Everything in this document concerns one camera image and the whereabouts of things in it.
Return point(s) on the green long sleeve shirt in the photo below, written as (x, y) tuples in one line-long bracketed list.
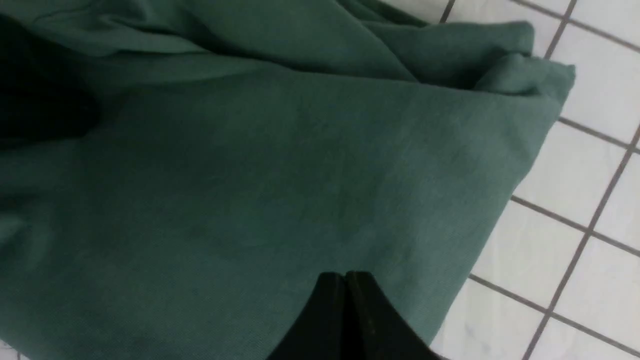
[(175, 174)]

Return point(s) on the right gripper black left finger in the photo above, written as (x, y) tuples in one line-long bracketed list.
[(316, 334)]

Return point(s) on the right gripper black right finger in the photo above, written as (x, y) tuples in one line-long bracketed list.
[(374, 328)]

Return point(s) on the white grid tablecloth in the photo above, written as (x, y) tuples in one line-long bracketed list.
[(558, 278)]

